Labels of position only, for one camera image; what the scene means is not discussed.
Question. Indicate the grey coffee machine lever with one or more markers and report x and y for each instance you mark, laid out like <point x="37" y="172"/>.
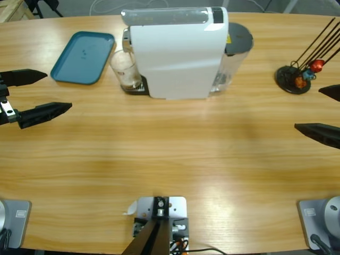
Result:
<point x="164" y="16"/>

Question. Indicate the black capsule holder with rods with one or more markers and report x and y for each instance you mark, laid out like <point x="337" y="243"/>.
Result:
<point x="288" y="79"/>

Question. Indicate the white frame leg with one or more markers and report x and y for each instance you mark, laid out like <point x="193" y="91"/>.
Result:
<point x="292" y="6"/>

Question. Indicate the blue coffee capsule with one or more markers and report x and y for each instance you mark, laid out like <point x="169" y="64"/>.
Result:
<point x="308" y="75"/>

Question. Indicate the dark orange coffee capsule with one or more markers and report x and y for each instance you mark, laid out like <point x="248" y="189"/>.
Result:
<point x="300" y="81"/>

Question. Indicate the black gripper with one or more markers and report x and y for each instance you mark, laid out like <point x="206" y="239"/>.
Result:
<point x="6" y="111"/>

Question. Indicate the white paper tag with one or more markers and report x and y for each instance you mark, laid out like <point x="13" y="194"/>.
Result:
<point x="131" y="208"/>

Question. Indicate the black stand legs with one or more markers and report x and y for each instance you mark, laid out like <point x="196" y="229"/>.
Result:
<point x="57" y="11"/>

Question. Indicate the teal plastic tray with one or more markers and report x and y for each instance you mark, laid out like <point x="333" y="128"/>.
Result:
<point x="82" y="55"/>

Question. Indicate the clear glass cup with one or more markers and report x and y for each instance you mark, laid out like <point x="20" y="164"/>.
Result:
<point x="125" y="71"/>

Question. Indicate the red coffee capsule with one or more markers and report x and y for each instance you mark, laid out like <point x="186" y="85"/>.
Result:
<point x="316" y="66"/>

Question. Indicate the white capsule coffee machine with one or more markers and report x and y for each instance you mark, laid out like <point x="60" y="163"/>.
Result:
<point x="180" y="61"/>

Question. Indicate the white block with dark post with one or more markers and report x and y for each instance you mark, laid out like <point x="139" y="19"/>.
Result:
<point x="175" y="210"/>

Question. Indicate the wooden crate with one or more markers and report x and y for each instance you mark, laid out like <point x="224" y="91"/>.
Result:
<point x="10" y="9"/>

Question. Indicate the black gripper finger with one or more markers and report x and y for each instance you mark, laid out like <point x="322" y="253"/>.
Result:
<point x="324" y="132"/>
<point x="333" y="91"/>

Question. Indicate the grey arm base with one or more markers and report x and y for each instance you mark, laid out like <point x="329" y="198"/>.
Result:
<point x="318" y="220"/>
<point x="16" y="223"/>

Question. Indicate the clear water tank grey lid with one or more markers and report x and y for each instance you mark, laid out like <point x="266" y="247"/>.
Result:
<point x="237" y="37"/>

